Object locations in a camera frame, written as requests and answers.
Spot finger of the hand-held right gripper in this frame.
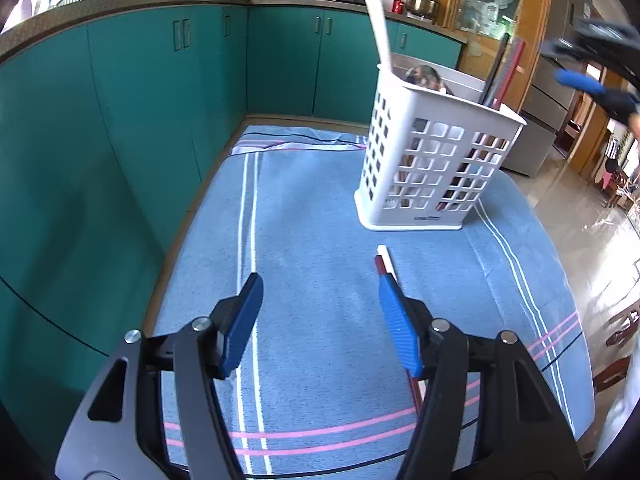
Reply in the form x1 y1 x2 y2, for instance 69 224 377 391
556 70 640 123
542 16 640 78

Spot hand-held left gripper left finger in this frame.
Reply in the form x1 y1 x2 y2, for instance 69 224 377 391
54 272 264 480

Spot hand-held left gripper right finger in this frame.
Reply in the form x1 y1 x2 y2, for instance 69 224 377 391
378 275 587 480

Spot dark brown chopstick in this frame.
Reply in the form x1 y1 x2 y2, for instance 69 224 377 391
374 255 425 413

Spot beige chopstick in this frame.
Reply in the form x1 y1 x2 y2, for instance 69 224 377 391
377 244 426 406
363 0 396 78

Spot red chopstick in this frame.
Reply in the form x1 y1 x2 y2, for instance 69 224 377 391
492 40 527 111

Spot black textured chopstick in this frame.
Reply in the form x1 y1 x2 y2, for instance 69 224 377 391
480 32 512 107

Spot white plastic utensil basket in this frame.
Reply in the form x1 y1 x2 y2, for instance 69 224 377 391
354 52 528 232

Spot grey refrigerator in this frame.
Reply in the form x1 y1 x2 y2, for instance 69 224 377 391
502 0 596 178

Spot wooden glass door cabinet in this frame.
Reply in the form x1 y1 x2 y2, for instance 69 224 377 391
440 0 556 111

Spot blue striped cloth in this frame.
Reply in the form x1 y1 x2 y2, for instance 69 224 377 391
150 125 596 480

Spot steel cooking pot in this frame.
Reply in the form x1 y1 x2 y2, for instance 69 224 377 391
404 0 441 18

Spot teal kitchen cabinets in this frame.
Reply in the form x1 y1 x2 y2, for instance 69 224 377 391
0 0 463 461

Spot wooden chair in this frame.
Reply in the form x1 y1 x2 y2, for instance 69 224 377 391
592 305 640 396

